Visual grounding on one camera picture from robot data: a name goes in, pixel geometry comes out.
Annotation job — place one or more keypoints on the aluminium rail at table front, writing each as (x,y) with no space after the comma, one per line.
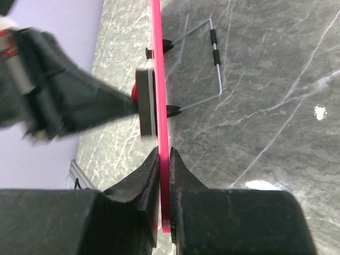
(77,180)

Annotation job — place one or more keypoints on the near black board clip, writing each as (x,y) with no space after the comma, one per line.
(173,110)

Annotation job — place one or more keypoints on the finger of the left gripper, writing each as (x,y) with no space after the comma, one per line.
(83,102)

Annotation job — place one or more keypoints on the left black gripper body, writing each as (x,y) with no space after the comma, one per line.
(20,89)

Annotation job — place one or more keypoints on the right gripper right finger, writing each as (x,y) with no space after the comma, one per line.
(233,221)

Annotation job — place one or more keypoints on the red and black eraser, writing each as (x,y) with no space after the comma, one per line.
(143,93)

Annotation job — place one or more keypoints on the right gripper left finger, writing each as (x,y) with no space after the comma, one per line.
(123,219)

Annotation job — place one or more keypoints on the white board with pink frame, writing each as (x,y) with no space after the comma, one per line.
(162,125)

